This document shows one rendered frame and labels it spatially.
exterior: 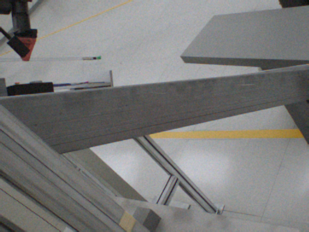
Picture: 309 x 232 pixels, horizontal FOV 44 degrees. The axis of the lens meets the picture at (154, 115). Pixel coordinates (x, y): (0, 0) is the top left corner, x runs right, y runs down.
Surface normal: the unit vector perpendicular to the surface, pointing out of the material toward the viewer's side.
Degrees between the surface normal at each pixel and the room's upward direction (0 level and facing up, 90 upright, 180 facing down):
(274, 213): 0
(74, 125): 90
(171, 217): 0
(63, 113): 90
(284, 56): 0
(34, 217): 90
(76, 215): 90
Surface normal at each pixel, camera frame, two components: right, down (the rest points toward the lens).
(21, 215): 0.68, -0.04
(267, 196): -0.58, -0.65
